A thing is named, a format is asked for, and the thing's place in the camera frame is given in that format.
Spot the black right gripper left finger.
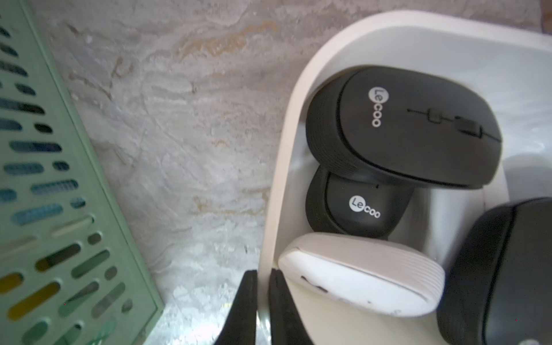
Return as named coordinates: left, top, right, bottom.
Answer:
left=214, top=270, right=258, bottom=345

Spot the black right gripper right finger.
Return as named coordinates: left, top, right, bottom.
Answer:
left=268, top=269, right=313, bottom=345

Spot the white computer mouse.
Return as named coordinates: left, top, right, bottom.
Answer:
left=278, top=232, right=446, bottom=318

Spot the small black Lecoo mouse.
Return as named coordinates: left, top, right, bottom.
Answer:
left=306, top=166, right=414, bottom=239

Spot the large black Lecoo mouse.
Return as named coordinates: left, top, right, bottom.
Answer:
left=306, top=66, right=503, bottom=189

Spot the white plastic storage box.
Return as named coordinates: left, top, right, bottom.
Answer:
left=258, top=11, right=551, bottom=336

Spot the green plastic file organizer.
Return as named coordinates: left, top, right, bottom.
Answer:
left=1, top=1, right=163, bottom=344

